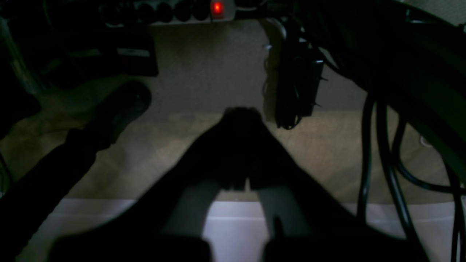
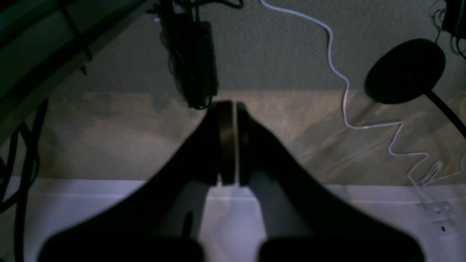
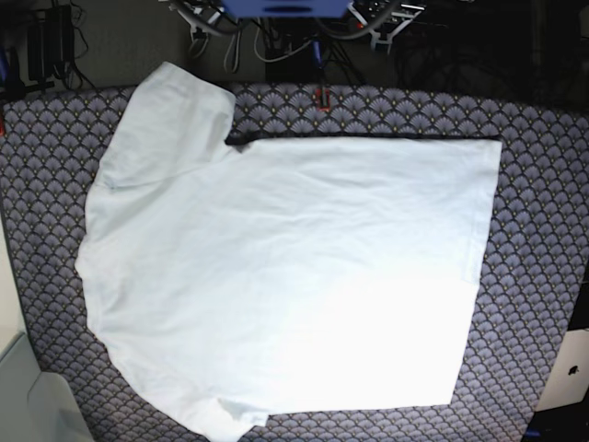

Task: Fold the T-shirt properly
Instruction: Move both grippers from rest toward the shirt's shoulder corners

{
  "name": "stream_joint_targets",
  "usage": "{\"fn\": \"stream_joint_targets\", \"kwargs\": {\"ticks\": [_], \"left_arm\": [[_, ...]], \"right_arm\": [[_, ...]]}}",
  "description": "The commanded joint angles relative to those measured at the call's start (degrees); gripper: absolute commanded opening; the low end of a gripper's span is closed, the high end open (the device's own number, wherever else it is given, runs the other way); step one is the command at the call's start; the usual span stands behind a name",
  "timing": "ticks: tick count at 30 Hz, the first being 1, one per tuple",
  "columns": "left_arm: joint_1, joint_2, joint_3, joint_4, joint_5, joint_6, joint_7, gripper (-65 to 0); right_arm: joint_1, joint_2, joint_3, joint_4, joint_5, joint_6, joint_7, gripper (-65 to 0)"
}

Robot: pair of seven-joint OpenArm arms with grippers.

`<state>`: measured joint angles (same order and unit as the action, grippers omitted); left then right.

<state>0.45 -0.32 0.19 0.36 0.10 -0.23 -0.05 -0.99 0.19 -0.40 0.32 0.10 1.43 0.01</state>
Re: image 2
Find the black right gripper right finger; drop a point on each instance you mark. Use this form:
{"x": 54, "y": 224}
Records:
{"x": 304, "y": 222}

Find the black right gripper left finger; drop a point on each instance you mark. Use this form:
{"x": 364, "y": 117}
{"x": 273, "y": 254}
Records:
{"x": 160, "y": 221}

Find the white T-shirt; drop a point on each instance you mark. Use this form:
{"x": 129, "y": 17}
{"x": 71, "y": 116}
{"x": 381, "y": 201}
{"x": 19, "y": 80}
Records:
{"x": 232, "y": 227}

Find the black round stand base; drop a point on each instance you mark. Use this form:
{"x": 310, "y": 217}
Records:
{"x": 408, "y": 71}

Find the black power adapter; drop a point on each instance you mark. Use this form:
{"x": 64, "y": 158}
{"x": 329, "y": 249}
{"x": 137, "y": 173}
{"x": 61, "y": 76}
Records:
{"x": 191, "y": 46}

